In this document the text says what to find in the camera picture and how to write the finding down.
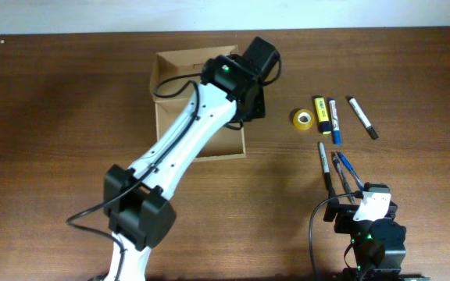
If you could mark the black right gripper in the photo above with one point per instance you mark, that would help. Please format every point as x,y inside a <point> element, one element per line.
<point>344,215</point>

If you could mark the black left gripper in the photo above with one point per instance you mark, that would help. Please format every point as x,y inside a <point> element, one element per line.
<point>258,104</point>

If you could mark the black permanent marker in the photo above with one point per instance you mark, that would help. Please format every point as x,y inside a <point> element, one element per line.
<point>326,170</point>

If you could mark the grey black pen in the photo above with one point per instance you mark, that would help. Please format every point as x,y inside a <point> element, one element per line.
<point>340,172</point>

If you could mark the yellow highlighter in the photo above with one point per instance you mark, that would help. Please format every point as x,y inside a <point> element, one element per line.
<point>322,114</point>

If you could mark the yellow tape roll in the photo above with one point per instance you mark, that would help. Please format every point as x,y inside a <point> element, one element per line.
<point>303,119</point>

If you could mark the blue cap whiteboard marker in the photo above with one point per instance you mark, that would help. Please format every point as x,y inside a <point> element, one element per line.
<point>335,122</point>

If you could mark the brown cardboard box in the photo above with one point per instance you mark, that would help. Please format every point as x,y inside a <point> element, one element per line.
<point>225,143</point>

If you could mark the black cap whiteboard marker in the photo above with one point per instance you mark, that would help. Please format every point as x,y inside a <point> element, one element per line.
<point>363,118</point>

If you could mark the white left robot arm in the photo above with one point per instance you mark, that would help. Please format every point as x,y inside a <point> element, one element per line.
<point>228,94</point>

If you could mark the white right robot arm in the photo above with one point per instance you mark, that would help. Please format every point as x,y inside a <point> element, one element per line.
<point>377,241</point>

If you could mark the blue ballpoint pen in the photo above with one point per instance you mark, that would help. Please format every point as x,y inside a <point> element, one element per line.
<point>350,168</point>

